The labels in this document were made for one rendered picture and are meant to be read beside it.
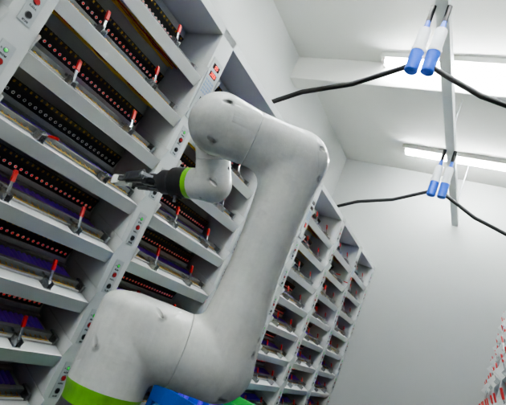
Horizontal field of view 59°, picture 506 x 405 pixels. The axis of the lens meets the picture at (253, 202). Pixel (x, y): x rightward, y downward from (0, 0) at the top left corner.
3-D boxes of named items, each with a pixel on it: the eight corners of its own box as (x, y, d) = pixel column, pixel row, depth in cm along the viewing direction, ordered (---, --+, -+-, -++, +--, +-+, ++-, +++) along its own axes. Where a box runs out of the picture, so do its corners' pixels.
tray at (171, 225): (218, 267, 220) (236, 245, 221) (144, 224, 169) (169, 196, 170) (193, 244, 231) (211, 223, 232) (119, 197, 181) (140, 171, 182)
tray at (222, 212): (233, 232, 224) (250, 211, 225) (166, 181, 174) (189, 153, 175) (209, 211, 236) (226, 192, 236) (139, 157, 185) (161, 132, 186)
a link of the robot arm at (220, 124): (242, 167, 80) (269, 105, 80) (176, 137, 79) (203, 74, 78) (234, 167, 98) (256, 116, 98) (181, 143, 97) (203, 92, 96)
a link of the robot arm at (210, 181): (218, 205, 122) (238, 202, 132) (219, 159, 121) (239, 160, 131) (177, 202, 128) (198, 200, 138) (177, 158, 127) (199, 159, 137)
